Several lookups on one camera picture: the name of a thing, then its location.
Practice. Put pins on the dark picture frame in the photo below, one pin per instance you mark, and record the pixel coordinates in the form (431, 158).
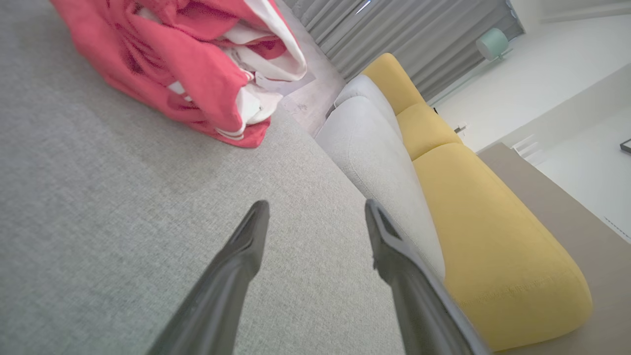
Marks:
(626, 146)

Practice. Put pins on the grey sofa seat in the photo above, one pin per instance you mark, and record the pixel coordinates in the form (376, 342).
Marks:
(98, 207)

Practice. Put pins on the grey sofa back cushion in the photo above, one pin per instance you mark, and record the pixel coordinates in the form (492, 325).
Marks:
(367, 91)
(384, 172)

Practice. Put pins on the red shirt with white sleeves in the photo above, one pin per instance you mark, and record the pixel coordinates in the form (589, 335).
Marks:
(197, 64)

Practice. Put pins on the small yellow sofa cushion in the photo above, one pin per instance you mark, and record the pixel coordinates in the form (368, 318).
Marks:
(424, 128)
(392, 79)

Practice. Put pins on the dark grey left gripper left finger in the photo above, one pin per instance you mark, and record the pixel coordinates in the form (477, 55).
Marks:
(222, 296)

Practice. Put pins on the grey pleated curtain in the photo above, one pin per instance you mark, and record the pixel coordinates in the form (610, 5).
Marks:
(419, 34)

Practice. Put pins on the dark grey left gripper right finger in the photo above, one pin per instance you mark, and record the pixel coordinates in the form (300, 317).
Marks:
(414, 305)

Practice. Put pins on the mint green floor lamp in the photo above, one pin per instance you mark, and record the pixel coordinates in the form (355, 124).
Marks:
(493, 44)

